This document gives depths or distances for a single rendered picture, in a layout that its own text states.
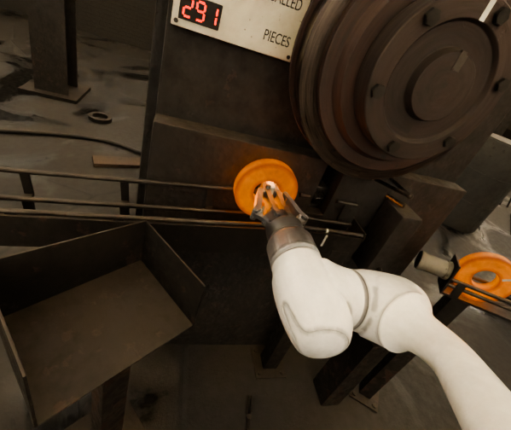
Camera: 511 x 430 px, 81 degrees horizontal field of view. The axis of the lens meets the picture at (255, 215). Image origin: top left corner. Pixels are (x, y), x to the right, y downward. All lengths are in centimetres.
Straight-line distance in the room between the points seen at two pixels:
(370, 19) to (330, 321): 48
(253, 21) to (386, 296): 58
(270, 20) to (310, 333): 60
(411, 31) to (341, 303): 43
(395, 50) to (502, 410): 49
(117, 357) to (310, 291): 34
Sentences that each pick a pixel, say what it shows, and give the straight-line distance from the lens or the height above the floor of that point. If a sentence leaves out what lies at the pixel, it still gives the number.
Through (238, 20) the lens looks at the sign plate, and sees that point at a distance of 72.
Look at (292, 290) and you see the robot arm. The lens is 45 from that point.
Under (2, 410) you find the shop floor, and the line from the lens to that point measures 126.
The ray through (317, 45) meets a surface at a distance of 62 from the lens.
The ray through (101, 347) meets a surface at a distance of 61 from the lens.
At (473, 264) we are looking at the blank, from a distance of 107.
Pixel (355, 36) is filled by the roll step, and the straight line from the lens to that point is 62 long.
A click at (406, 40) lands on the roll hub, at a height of 116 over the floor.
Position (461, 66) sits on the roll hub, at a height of 115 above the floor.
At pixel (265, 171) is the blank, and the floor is 85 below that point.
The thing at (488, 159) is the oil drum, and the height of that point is 71.
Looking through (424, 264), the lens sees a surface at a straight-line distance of 105.
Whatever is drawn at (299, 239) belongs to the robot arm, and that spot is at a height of 84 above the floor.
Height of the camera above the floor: 112
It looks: 32 degrees down
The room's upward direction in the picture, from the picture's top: 20 degrees clockwise
